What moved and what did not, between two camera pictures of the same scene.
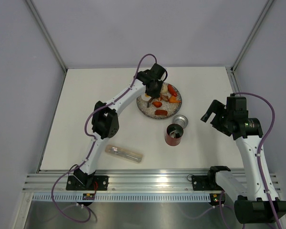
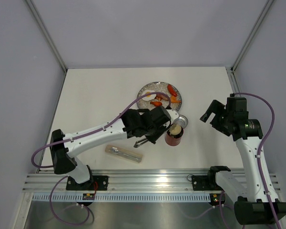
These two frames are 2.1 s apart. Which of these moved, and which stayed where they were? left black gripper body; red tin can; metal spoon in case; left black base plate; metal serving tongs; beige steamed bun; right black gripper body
Moved: left black gripper body; beige steamed bun; metal serving tongs
Stayed: metal spoon in case; red tin can; left black base plate; right black gripper body
